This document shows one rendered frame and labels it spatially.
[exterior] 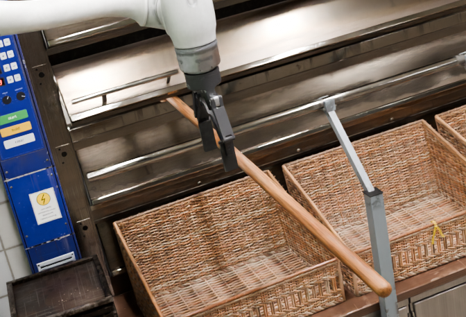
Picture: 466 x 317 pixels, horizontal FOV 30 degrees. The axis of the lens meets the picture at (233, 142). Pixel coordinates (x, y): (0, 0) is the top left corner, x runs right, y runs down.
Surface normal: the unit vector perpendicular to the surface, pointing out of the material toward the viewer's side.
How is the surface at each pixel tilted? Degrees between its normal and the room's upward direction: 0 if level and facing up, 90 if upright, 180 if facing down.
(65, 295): 0
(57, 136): 90
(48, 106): 90
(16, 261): 90
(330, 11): 49
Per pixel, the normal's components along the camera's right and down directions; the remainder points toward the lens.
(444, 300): 0.35, 0.30
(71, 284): -0.18, -0.91
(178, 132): 0.26, -0.03
